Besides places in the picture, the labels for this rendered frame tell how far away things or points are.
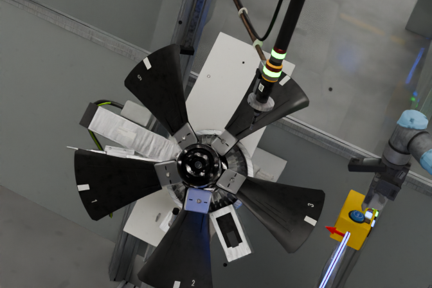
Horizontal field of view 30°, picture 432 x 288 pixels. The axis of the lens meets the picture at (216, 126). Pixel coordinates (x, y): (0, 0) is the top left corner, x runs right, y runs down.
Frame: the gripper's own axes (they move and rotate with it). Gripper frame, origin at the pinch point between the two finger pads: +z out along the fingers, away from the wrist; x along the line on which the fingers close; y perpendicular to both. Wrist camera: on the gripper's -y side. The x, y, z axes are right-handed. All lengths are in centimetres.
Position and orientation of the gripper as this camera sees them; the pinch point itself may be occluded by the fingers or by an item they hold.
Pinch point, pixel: (362, 206)
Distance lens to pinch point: 245.6
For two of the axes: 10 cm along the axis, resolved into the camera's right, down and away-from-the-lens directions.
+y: 8.9, 4.1, -1.7
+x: 3.6, -4.6, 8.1
